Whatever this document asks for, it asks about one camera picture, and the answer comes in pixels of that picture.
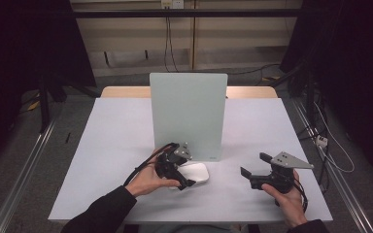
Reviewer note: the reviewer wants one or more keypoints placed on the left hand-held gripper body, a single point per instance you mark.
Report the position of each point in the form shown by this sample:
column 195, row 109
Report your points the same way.
column 170, row 165

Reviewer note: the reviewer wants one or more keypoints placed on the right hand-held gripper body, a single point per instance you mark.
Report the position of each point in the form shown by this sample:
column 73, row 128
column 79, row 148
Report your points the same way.
column 278, row 178

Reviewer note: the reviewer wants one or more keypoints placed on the white board eraser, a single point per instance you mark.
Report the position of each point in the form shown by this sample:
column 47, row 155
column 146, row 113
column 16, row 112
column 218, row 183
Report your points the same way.
column 197, row 173

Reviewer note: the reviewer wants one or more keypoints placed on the person's right hand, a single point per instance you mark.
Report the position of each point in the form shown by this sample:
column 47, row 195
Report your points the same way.
column 288, row 204

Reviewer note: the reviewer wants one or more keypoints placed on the person's left hand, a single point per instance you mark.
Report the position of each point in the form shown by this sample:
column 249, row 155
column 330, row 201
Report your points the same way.
column 145, row 181

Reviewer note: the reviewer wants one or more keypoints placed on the person's lap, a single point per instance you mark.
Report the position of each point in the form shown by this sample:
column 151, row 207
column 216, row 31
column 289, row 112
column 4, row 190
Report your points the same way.
column 191, row 229

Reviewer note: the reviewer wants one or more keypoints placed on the white power strip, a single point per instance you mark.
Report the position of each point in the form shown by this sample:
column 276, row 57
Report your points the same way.
column 321, row 141

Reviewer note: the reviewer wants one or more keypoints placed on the pale green glass writing board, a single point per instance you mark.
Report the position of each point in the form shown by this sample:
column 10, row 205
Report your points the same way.
column 187, row 106

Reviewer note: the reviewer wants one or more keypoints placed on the white table cover sheet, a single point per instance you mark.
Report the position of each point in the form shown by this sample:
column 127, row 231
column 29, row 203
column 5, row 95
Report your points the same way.
column 110, row 139

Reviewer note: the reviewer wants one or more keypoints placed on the small black stick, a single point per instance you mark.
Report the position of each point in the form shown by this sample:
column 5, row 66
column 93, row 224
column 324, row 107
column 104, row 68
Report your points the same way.
column 67, row 138

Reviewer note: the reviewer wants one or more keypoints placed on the black curtain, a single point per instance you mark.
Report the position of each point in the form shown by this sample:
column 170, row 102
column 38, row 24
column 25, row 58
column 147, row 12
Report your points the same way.
column 353, row 58
column 22, row 48

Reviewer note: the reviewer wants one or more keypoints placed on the black metal stand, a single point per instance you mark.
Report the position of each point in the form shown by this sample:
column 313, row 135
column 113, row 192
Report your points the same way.
column 44, row 106

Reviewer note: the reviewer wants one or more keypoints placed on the black horizontal bar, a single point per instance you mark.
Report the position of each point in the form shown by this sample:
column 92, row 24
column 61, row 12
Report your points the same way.
column 187, row 13

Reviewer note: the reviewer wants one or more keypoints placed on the aluminium floor rail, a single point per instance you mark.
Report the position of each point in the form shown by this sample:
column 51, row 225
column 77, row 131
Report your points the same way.
column 22, row 174
column 346, row 194

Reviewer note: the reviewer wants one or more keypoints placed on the white wall socket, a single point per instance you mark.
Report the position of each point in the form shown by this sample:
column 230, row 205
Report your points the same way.
column 172, row 4

